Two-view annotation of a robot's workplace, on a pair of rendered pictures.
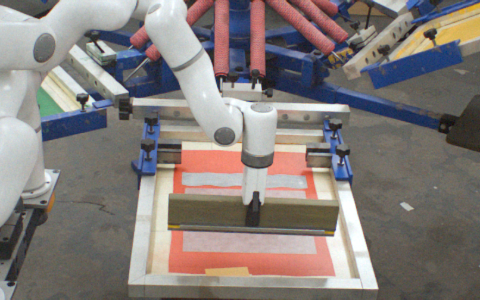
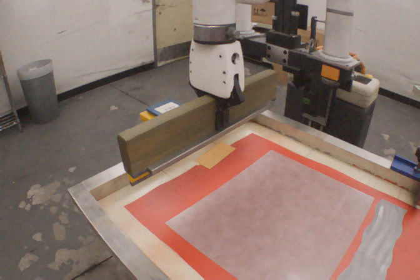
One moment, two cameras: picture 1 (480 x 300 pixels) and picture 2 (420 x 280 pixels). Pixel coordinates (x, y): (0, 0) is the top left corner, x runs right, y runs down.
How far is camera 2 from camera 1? 2.27 m
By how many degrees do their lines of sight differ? 109
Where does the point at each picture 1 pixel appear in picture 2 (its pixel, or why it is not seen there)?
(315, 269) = (149, 203)
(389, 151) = not seen: outside the picture
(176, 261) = (261, 141)
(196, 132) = not seen: outside the picture
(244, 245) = (241, 185)
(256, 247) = (229, 191)
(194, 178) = (388, 209)
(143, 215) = (325, 136)
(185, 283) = not seen: hidden behind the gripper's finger
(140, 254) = (274, 115)
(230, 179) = (374, 240)
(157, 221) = (325, 157)
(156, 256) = (276, 136)
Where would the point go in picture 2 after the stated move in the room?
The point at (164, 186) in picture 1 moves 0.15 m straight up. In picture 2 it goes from (383, 185) to (404, 132)
